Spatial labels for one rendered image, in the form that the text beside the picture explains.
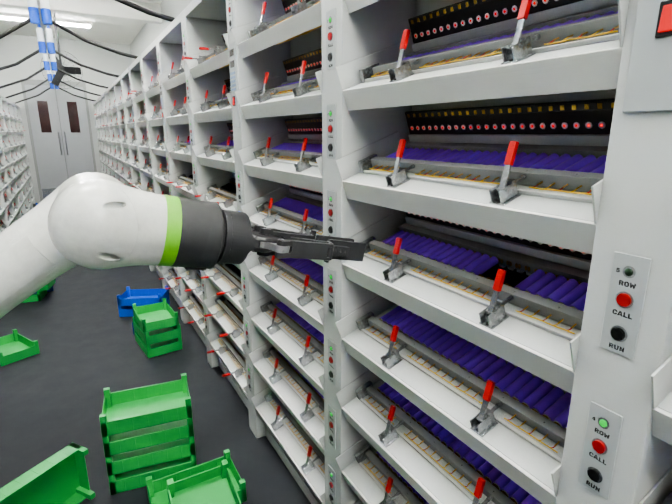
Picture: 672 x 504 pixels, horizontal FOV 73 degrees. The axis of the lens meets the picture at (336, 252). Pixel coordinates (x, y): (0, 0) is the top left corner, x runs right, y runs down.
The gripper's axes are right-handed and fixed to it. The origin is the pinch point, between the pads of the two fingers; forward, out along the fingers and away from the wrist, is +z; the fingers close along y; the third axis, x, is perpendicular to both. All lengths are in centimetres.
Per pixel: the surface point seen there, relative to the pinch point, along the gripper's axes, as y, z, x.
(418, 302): -1.8, 21.0, -9.3
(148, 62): -310, 8, 72
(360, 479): -24, 35, -66
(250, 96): -100, 15, 35
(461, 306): 7.1, 22.8, -7.1
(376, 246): -24.7, 25.7, -2.7
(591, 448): 34.0, 22.3, -17.6
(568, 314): 24.5, 25.7, -2.6
